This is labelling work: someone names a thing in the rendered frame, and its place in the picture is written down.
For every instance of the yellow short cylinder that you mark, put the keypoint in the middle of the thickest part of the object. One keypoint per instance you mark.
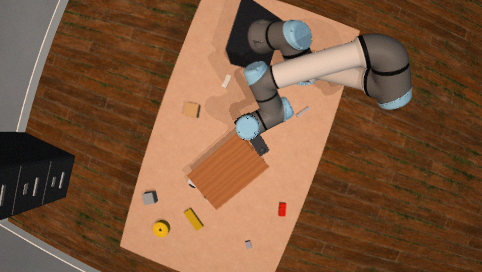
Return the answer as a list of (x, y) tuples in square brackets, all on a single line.
[(161, 228)]

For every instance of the yellow rectangular block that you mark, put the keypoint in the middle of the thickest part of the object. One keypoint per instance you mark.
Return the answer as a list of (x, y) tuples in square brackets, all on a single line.
[(193, 218)]

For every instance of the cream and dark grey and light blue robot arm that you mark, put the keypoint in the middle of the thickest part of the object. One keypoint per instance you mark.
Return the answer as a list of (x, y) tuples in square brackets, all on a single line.
[(391, 86)]

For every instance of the small red block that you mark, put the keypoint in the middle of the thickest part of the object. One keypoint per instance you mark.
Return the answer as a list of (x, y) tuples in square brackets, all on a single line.
[(282, 209)]

